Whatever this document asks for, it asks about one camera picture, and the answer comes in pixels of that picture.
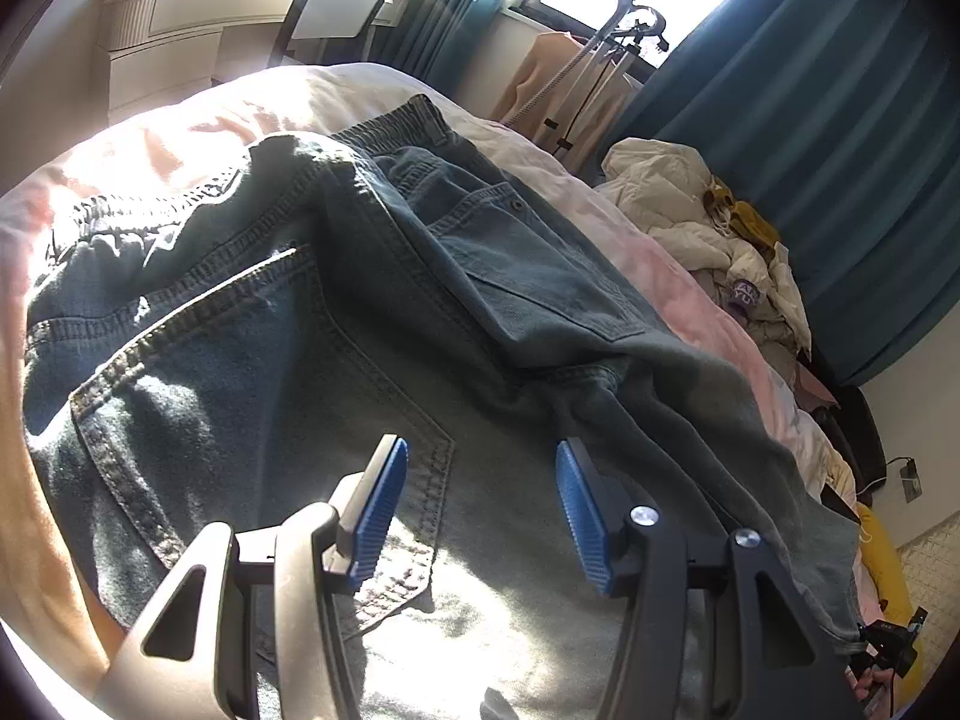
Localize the pink paper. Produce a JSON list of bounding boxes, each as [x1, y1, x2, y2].
[[795, 367, 841, 410]]

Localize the blue denim jeans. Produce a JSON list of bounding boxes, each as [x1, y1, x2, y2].
[[22, 94, 863, 720]]

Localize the white charging cable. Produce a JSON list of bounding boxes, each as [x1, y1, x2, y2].
[[855, 474, 908, 502]]

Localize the mustard garment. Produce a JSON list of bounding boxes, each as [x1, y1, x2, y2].
[[701, 176, 781, 252]]

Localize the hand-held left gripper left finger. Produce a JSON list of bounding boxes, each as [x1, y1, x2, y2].
[[97, 433, 410, 720]]

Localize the grey padded jacket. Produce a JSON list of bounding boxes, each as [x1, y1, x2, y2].
[[697, 270, 811, 361]]

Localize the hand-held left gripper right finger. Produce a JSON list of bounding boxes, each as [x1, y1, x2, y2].
[[555, 436, 856, 720]]

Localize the person's right hand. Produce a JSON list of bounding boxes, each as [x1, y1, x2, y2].
[[853, 671, 893, 710]]

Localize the pile of crumpled clothes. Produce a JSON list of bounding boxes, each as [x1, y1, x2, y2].
[[600, 136, 815, 361]]

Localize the yellow plush pillow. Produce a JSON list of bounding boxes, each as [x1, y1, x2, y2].
[[851, 502, 920, 623]]

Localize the teal curtain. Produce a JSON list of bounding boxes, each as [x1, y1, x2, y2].
[[382, 0, 526, 83], [600, 0, 960, 391]]

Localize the standing garment steamer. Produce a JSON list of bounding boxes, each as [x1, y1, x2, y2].
[[502, 0, 668, 158]]

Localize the pastel tie-dye duvet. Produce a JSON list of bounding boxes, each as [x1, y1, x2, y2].
[[0, 60, 878, 720]]

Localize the white dressing table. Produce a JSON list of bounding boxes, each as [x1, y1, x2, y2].
[[97, 0, 406, 128]]

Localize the black armchair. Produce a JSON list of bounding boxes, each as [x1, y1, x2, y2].
[[810, 382, 886, 496]]

